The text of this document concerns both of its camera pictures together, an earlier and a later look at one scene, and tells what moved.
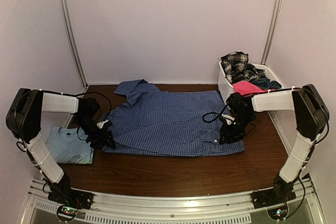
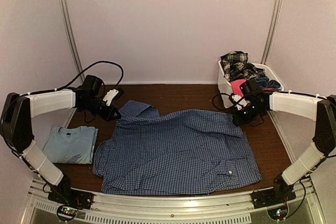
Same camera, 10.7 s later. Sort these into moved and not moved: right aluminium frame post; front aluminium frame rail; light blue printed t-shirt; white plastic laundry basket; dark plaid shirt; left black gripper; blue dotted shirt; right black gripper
Moved: right black gripper; blue dotted shirt; left black gripper
Not moved: white plastic laundry basket; front aluminium frame rail; light blue printed t-shirt; dark plaid shirt; right aluminium frame post
